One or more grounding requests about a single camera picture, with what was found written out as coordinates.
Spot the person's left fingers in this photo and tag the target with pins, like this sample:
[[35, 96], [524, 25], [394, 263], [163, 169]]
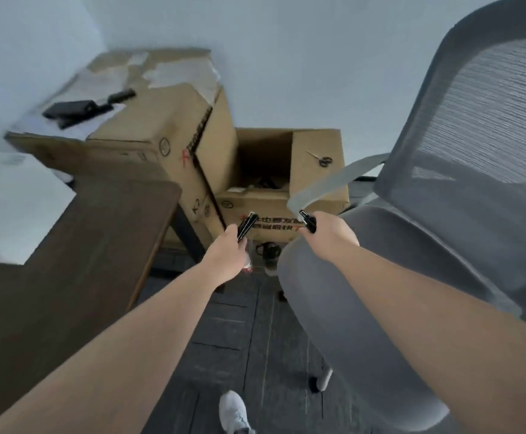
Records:
[[233, 232]]

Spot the grey mesh office chair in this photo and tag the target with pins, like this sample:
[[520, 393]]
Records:
[[448, 198]]

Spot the black table leg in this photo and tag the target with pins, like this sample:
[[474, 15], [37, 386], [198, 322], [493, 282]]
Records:
[[188, 234]]

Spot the large closed cardboard box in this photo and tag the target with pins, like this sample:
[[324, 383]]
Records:
[[168, 131]]

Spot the person's left hand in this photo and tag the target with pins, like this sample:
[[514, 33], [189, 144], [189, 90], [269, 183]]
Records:
[[224, 257]]

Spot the person's white shoe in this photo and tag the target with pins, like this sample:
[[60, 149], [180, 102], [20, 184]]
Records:
[[234, 413]]

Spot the bottle with red label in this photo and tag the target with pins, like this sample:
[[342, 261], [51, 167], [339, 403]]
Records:
[[246, 263]]

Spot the white paper sheets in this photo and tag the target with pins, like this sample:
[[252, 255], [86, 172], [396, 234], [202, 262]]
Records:
[[64, 92]]

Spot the open cardboard box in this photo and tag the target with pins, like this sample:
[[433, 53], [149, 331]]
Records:
[[317, 176]]

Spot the black kettle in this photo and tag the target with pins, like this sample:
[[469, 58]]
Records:
[[270, 251]]

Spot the person's left forearm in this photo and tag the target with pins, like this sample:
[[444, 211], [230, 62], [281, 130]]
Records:
[[122, 348]]

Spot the black pen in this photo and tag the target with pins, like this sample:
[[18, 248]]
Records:
[[247, 225]]

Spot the person's right hand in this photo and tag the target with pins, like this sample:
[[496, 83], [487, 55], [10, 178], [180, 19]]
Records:
[[333, 237]]

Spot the person's right fingers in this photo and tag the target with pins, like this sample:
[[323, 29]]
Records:
[[313, 225]]

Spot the black cleaver knife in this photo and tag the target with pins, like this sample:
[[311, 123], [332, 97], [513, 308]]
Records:
[[82, 108]]

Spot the black pen cap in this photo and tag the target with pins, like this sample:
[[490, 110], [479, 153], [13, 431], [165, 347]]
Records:
[[307, 220]]

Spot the person's right forearm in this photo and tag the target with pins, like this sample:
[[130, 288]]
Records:
[[444, 320]]

